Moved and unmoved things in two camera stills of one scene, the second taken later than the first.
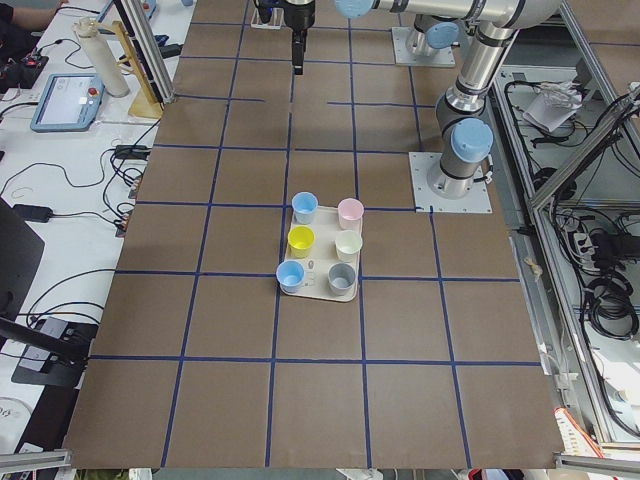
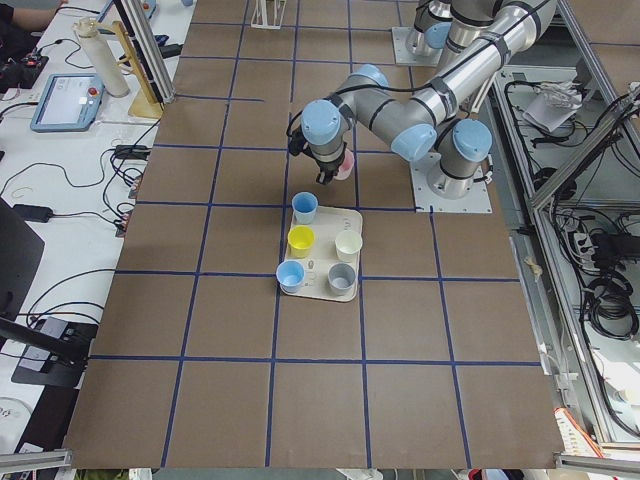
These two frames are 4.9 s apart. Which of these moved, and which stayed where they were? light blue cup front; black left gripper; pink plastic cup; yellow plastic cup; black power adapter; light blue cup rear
Moved: black left gripper; pink plastic cup
Stayed: yellow plastic cup; light blue cup front; light blue cup rear; black power adapter
